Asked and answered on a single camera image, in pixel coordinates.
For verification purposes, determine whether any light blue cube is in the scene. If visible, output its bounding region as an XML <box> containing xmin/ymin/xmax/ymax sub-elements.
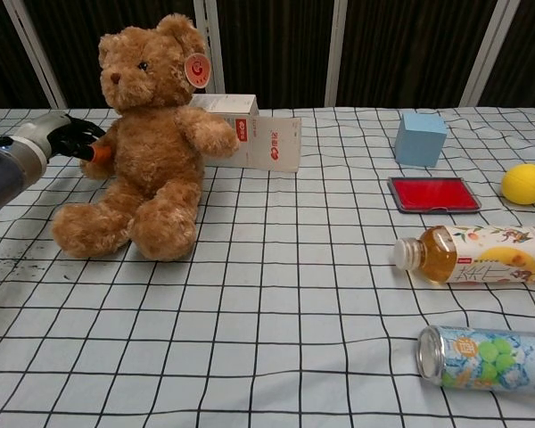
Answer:
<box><xmin>393</xmin><ymin>111</ymin><xmax>449</xmax><ymax>169</ymax></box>

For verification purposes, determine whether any brown teddy bear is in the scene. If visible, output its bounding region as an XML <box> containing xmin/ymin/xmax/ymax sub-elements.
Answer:
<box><xmin>51</xmin><ymin>12</ymin><xmax>241</xmax><ymax>263</ymax></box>

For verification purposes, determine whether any plain white carton box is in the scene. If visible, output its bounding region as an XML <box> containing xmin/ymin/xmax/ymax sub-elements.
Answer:
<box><xmin>189</xmin><ymin>94</ymin><xmax>259</xmax><ymax>118</ymax></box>

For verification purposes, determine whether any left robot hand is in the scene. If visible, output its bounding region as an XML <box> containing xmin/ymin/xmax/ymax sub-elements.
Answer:
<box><xmin>16</xmin><ymin>112</ymin><xmax>113</xmax><ymax>164</ymax></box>

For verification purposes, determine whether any round red hang tag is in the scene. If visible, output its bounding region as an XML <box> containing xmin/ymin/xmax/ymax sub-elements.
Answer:
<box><xmin>184</xmin><ymin>52</ymin><xmax>211</xmax><ymax>86</ymax></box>

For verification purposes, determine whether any white box with red logo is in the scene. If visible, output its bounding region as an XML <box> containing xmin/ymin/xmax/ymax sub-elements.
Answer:
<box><xmin>225</xmin><ymin>114</ymin><xmax>303</xmax><ymax>174</ymax></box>

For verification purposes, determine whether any yellow ball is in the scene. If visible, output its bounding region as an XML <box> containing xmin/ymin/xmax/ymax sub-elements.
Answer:
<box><xmin>500</xmin><ymin>163</ymin><xmax>535</xmax><ymax>206</ymax></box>

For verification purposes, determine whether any light blue drink can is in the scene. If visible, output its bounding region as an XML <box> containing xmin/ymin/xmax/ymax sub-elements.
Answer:
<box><xmin>416</xmin><ymin>325</ymin><xmax>535</xmax><ymax>396</ymax></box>

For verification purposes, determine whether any red pad in dark case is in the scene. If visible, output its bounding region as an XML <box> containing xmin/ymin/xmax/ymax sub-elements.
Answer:
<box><xmin>386</xmin><ymin>176</ymin><xmax>481</xmax><ymax>215</ymax></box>

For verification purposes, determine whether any tea bottle with white cap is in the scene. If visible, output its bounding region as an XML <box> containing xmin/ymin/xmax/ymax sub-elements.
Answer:
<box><xmin>392</xmin><ymin>225</ymin><xmax>535</xmax><ymax>285</ymax></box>

